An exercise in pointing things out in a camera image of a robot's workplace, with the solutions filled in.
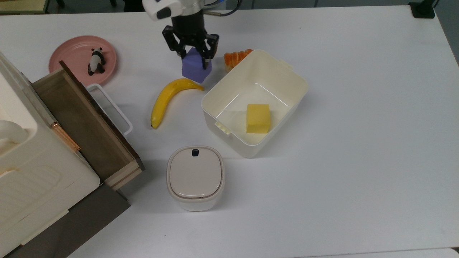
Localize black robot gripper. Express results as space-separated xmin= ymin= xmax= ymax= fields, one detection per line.
xmin=162 ymin=11 xmax=220 ymax=70

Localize purple cube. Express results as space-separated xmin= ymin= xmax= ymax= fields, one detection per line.
xmin=181 ymin=47 xmax=213 ymax=84

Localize cream plastic open box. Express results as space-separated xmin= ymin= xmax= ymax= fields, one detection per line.
xmin=201 ymin=49 xmax=309 ymax=159

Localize yellow cube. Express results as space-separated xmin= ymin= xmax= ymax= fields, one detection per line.
xmin=246 ymin=104 xmax=271 ymax=134

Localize peeled orange segments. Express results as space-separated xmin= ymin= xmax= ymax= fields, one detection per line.
xmin=224 ymin=49 xmax=253 ymax=73

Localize yellow banana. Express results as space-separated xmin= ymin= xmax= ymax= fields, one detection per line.
xmin=150 ymin=78 xmax=204 ymax=130

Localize black white panda figurine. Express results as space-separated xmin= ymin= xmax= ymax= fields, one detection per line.
xmin=87 ymin=47 xmax=106 ymax=76

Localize pink round plate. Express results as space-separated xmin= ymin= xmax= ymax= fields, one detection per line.
xmin=48 ymin=35 xmax=117 ymax=87

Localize cream lidded trash bin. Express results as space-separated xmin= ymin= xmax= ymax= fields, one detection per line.
xmin=166 ymin=145 xmax=226 ymax=212

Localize brown wooden open drawer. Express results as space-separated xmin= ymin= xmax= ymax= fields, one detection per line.
xmin=32 ymin=60 xmax=146 ymax=191

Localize wooden side table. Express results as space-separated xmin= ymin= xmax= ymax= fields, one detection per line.
xmin=0 ymin=0 xmax=50 ymax=15

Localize white plastic storage cabinet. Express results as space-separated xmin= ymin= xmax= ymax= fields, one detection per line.
xmin=0 ymin=52 xmax=101 ymax=257

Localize dark brown cabinet base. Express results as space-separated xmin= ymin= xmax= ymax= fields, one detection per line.
xmin=4 ymin=183 xmax=131 ymax=258

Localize black table clamp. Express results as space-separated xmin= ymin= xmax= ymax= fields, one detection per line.
xmin=408 ymin=0 xmax=436 ymax=19

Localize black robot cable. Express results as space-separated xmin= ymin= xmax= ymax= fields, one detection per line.
xmin=203 ymin=0 xmax=243 ymax=17

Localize copper drawer handle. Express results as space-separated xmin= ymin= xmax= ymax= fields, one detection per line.
xmin=50 ymin=121 xmax=81 ymax=153

